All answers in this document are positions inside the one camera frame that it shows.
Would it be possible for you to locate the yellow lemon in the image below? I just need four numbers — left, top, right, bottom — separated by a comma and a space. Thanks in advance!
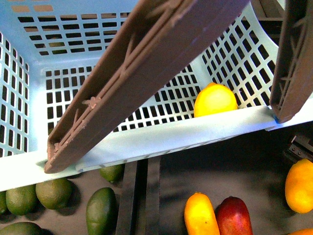
194, 82, 238, 118

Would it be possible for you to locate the light blue plastic basket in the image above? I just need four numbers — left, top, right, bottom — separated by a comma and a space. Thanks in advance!
0, 0, 313, 191

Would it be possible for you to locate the orange mango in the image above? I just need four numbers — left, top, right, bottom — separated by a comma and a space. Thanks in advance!
184, 192, 220, 235

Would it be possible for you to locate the red mango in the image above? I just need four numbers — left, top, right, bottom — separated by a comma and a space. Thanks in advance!
216, 196, 253, 235

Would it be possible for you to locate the orange lemon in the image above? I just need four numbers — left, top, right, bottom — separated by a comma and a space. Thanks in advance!
285, 159, 313, 213

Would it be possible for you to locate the green lime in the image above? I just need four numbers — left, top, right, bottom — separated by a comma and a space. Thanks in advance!
99, 164, 125, 183
6, 185, 38, 215
35, 178, 72, 210

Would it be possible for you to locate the black fruit display tray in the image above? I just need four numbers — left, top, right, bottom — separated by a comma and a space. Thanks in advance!
0, 117, 313, 235

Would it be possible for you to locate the green avocado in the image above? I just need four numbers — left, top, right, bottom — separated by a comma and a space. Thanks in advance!
0, 222, 43, 235
86, 187, 117, 235

